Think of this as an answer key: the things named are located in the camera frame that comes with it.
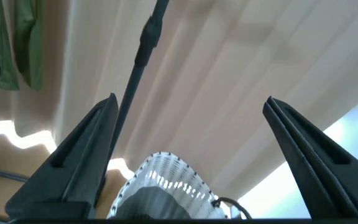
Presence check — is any beige curtain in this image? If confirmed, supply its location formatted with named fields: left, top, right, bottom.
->
left=0, top=0, right=358, bottom=200

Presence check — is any white laundry basket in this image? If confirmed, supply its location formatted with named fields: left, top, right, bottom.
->
left=106, top=151, right=253, bottom=220

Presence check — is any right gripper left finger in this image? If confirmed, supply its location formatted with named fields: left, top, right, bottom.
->
left=4, top=92, right=120, bottom=220

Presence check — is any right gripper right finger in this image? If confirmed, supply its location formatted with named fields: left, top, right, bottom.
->
left=262, top=95, right=358, bottom=218

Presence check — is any green printed t-shirt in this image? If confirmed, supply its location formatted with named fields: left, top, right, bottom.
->
left=0, top=0, right=45, bottom=99

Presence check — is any black clothes rack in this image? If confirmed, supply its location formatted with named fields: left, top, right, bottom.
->
left=0, top=0, right=170, bottom=208

